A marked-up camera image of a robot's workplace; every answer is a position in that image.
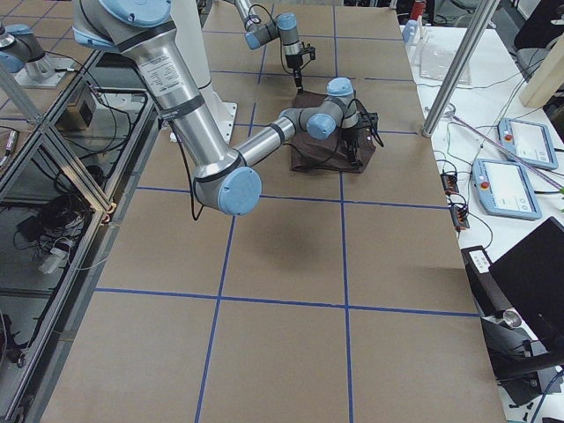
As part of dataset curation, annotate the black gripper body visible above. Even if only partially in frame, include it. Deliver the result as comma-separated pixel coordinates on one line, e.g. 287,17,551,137
341,112,379,166
288,41,316,93

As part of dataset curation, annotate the brown t-shirt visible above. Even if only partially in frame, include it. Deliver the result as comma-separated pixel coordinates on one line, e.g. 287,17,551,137
286,99,384,174

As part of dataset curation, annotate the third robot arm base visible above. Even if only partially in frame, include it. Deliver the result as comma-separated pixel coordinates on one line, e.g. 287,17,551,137
1,24,66,89

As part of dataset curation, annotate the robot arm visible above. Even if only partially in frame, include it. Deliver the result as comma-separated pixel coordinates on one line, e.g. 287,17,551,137
234,0,316,93
73,1,378,215

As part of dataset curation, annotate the clear plastic bag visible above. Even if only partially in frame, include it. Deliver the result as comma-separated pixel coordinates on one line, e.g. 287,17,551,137
419,40,457,81

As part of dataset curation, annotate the black relay board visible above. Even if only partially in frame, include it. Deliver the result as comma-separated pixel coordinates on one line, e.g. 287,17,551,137
440,172,459,196
449,204,470,233

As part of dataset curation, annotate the red bottle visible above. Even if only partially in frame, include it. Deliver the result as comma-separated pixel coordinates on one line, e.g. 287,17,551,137
410,0,426,20

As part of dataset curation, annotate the reacher grabber stick tool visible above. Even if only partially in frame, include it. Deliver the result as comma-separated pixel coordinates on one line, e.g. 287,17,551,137
441,110,563,194

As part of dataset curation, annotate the near blue teach pendant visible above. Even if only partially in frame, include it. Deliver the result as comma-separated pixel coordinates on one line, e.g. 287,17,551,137
471,159,542,220

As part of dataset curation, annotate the blue teach pendant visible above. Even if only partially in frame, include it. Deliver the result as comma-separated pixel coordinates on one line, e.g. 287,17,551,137
471,159,542,220
498,118,559,170

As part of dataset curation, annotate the far blue teach pendant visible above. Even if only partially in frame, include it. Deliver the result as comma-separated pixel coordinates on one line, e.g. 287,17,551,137
498,118,559,170

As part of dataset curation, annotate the black monitor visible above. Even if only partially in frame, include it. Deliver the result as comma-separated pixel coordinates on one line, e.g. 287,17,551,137
490,217,564,351

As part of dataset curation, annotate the aluminium frame post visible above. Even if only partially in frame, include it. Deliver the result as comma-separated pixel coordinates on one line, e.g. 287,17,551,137
422,0,499,137

